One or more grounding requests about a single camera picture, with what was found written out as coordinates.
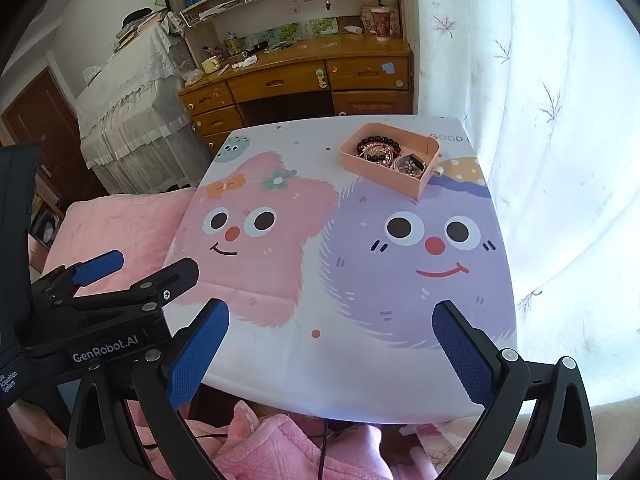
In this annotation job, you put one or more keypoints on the red patterned cup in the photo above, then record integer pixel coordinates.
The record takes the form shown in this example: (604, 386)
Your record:
(381, 25)

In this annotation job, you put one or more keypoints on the wooden desk with drawers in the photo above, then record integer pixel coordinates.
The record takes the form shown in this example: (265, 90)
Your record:
(290, 82)

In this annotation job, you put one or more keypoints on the pink floral cloth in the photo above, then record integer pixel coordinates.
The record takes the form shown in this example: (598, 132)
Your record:
(440, 450)

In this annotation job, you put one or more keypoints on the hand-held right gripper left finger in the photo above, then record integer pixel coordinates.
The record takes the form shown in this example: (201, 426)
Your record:
(197, 355)

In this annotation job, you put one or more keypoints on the pink fuzzy robe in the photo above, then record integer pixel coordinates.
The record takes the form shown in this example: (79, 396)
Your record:
(280, 440)

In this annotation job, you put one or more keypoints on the white leaf print curtain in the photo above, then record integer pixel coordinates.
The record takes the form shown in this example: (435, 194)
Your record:
(550, 160)

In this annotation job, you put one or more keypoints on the wooden desk hutch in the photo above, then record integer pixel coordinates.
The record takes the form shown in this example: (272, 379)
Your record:
(205, 40)

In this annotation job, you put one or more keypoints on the stack of books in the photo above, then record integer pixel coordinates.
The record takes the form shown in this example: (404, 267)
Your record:
(140, 25)

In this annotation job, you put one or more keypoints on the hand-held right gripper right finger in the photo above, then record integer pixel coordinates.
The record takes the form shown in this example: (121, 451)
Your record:
(462, 355)

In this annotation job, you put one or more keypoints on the white lace furniture cover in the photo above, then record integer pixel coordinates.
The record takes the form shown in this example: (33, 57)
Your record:
(130, 120)

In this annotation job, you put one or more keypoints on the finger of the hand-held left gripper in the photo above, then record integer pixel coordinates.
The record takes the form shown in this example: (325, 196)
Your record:
(100, 265)
(175, 277)

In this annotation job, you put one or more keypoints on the brown door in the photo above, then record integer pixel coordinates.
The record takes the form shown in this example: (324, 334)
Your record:
(45, 125)

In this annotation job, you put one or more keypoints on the pink blanket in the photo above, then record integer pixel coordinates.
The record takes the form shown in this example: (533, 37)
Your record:
(125, 225)

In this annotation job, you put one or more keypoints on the cartoon printed tablecloth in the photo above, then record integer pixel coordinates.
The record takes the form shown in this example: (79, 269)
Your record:
(280, 360)

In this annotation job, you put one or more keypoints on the pink jewelry box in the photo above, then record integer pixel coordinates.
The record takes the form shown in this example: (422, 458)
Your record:
(390, 180)

